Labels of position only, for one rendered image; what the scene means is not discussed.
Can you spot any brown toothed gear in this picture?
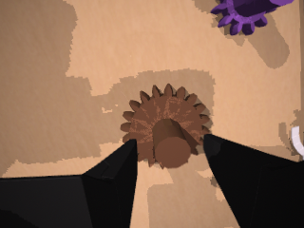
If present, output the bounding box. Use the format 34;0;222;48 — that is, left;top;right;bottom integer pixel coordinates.
120;84;210;170

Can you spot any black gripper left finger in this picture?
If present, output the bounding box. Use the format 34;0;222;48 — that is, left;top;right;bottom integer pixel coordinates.
0;139;138;228

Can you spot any white curved arrow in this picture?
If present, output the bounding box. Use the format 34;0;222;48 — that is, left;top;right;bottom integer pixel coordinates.
291;125;304;160

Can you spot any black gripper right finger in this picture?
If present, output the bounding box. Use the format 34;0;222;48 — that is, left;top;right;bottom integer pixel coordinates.
203;134;304;228

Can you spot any purple gear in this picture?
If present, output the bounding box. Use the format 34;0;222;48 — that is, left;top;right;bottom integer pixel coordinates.
210;0;294;36

